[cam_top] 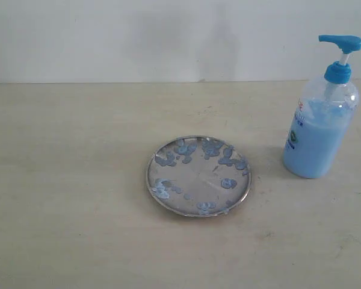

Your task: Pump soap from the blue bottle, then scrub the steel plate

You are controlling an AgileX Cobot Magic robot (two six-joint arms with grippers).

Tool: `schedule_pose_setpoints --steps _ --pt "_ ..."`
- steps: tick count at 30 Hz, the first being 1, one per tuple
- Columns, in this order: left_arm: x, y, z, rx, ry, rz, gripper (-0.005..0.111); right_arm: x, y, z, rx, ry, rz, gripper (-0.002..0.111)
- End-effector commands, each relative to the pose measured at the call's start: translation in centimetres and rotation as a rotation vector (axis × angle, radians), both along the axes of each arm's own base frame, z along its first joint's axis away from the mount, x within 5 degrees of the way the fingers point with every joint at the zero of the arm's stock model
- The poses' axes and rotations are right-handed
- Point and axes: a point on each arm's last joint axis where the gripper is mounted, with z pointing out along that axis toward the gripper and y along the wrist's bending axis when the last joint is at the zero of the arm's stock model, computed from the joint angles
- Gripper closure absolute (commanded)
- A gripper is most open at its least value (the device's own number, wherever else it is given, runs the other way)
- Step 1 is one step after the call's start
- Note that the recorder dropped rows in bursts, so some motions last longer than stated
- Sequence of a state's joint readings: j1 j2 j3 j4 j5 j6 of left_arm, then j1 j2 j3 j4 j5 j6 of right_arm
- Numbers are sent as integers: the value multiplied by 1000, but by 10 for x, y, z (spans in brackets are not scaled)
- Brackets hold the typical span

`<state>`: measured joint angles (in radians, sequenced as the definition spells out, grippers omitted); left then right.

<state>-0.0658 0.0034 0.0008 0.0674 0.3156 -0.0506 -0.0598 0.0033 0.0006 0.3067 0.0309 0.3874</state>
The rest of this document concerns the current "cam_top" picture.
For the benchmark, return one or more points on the blue soap pump bottle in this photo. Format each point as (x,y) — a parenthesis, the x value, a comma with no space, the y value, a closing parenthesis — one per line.
(323,114)

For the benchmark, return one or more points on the round steel plate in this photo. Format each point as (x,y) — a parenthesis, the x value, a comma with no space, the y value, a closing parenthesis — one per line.
(198,176)

